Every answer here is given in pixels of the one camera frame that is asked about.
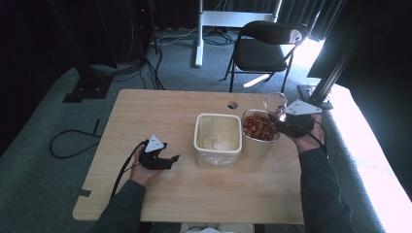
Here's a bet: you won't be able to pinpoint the white desk frame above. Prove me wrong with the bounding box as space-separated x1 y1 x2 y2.
193 0 283 69

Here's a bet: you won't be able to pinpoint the black folding chair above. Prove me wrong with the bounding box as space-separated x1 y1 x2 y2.
223 19 310 98

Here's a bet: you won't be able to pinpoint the right hand-held gripper cable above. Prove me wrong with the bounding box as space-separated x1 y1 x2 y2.
300 122 330 160

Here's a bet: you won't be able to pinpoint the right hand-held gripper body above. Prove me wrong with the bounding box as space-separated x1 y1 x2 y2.
280 98 324 139

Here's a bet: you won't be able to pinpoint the white square bin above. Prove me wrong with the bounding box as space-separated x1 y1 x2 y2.
192 112 244 170

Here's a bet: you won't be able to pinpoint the bundle of black floor cables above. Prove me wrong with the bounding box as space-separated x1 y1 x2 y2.
90 45 167 91

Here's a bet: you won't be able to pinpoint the grey tape strip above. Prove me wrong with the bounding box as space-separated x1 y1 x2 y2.
70 187 93 198

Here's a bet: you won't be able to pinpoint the white floor cable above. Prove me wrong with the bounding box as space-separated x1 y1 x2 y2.
150 26 200 47

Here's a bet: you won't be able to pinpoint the person's right hand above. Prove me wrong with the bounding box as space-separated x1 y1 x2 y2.
291 113 326 154

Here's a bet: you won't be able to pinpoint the hand-held gripper cable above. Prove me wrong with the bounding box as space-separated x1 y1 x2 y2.
300 122 330 160
110 140 149 200

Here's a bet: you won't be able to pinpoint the dark equipment cabinet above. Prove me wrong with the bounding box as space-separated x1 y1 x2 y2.
96 0 154 66

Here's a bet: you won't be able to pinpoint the black looped floor cable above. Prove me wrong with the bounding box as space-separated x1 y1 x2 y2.
49 118 103 160

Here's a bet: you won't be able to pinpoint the black aluminium profile stand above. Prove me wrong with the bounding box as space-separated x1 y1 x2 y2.
296 13 373 111

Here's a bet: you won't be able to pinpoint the black curtain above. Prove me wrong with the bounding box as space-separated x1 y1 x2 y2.
307 0 412 198

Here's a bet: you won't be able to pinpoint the black stand with flat base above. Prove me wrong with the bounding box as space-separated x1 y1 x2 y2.
48 0 115 104

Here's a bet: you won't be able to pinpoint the person's left hand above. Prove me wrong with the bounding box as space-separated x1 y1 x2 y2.
129 145 163 188

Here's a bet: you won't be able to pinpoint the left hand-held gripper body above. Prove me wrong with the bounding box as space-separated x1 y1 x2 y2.
138 134 170 172

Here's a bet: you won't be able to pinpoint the left hand-held gripper cable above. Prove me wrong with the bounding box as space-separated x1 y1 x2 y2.
110 140 149 200

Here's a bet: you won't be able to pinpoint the clear container of red rings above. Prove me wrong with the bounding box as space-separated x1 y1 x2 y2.
240 109 283 159

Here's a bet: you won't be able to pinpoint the person's light trousers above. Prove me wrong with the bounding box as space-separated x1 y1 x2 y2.
179 222 258 233

